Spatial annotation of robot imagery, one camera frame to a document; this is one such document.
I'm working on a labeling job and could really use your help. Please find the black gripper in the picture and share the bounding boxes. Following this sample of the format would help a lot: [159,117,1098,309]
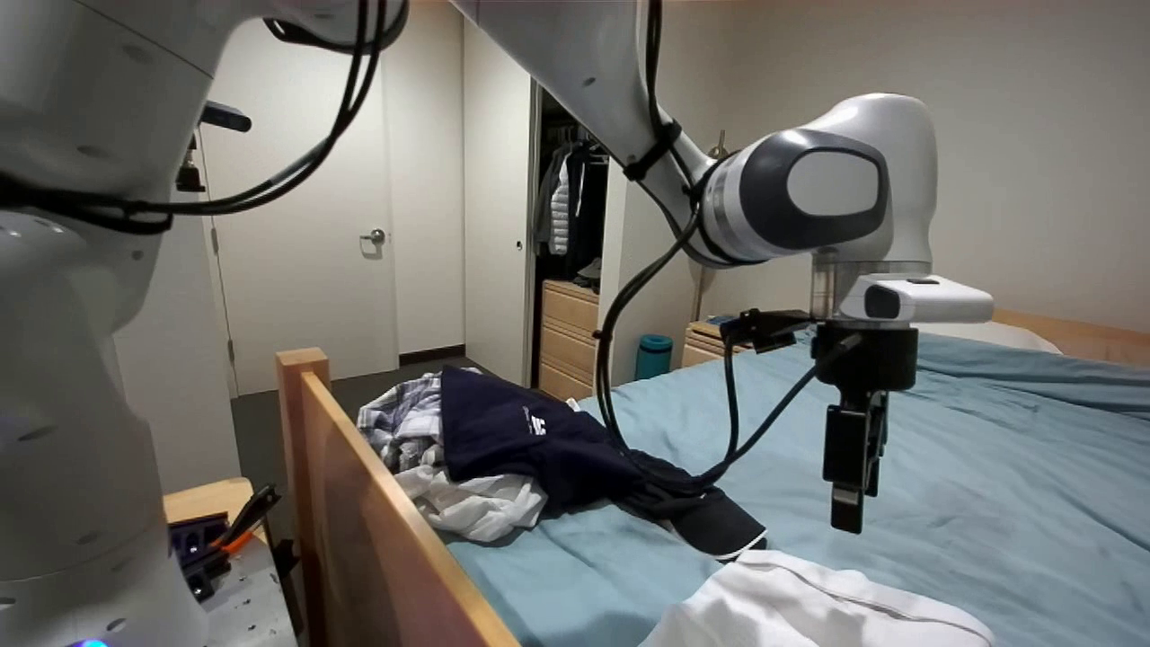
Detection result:
[808,319,923,539]

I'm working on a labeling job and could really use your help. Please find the white clothing piece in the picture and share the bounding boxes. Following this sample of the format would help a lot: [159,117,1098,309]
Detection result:
[640,545,999,647]

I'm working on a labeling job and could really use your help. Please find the light blue bed sheet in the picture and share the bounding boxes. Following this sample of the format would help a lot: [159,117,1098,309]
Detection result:
[445,325,1150,647]

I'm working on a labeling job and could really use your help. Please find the white pillow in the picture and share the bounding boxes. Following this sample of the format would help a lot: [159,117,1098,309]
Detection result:
[920,319,1063,358]

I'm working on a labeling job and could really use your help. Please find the teal waste bin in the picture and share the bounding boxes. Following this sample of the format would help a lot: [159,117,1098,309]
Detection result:
[628,330,678,384]

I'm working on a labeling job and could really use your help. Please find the wooden drawer dresser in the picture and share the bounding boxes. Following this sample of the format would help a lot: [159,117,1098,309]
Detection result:
[535,276,605,407]

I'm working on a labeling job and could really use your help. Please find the navy blue garment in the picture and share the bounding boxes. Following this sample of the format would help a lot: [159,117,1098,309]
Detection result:
[434,364,772,560]

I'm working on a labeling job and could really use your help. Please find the white t-shirt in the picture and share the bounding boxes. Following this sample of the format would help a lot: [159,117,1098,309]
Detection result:
[390,456,551,548]

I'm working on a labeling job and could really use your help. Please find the hanging grey garment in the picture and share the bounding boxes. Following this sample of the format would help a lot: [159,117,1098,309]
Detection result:
[537,138,605,261]

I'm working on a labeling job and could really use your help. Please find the white closet door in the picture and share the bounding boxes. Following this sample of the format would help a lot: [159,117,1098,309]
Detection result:
[455,27,537,386]

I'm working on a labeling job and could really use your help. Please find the grey plaid shirt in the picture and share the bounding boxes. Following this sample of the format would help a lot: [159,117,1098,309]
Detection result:
[357,370,449,473]

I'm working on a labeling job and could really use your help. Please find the white room door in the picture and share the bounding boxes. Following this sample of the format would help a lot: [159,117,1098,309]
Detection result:
[194,13,406,400]

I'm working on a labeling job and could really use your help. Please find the black orange hand tools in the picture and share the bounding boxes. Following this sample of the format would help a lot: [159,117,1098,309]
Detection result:
[170,482,288,603]

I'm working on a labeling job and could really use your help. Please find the small wooden stool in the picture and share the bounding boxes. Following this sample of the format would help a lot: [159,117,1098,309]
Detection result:
[159,473,262,533]

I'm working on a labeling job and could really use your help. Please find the black cable plug block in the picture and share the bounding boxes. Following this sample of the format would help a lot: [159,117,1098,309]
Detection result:
[714,304,819,355]

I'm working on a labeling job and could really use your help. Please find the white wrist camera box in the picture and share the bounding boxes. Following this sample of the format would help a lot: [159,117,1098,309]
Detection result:
[837,273,999,325]

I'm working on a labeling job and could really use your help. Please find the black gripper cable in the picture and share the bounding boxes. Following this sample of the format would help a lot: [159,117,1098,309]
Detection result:
[591,210,829,497]

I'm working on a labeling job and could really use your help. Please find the wooden bed frame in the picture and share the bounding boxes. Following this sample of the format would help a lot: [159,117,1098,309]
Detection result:
[274,304,1150,647]

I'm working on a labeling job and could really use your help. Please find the black mounting bracket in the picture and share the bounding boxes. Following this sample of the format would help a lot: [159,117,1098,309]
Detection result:
[177,100,256,194]

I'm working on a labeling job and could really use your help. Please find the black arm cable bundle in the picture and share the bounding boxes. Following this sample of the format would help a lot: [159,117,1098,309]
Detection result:
[0,0,413,241]

